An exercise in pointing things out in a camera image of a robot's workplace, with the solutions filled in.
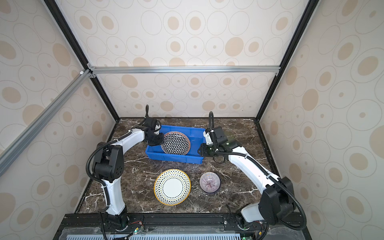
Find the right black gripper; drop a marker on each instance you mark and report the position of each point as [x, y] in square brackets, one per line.
[203, 152]

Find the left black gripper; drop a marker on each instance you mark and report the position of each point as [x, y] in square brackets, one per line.
[161, 141]

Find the flower pattern orange rim plate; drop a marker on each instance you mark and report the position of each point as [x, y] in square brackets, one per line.
[176, 143]

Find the dotted yellow rim plate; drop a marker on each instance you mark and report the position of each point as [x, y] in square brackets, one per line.
[172, 187]

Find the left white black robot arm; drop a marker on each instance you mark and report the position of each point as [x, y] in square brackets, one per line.
[106, 164]

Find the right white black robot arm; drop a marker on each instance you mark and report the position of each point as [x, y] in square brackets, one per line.
[278, 203]

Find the blue plastic bin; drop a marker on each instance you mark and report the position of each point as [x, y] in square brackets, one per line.
[196, 138]

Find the purple striped small bowl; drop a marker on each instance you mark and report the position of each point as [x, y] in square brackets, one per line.
[210, 182]

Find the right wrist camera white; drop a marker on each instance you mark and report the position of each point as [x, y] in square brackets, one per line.
[207, 137]

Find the horizontal aluminium back rail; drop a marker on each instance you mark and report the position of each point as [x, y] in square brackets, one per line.
[185, 70]

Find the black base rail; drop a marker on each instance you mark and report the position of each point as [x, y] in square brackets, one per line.
[145, 226]

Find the left diagonal aluminium rail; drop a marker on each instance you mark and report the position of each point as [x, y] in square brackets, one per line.
[26, 137]

